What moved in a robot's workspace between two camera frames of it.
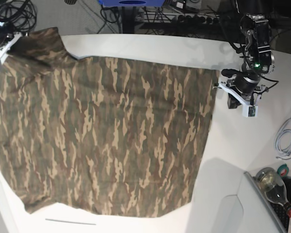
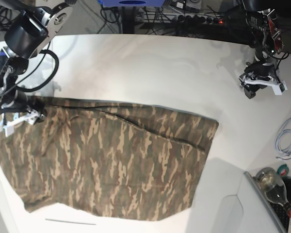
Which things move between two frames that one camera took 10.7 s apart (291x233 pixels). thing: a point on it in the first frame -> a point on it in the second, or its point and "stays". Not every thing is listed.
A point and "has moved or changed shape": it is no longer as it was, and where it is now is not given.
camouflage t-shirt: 96,135 has moved or changed shape
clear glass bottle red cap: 269,181 stays
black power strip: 199,19 stays
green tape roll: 283,170 stays
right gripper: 246,84 -> 261,69
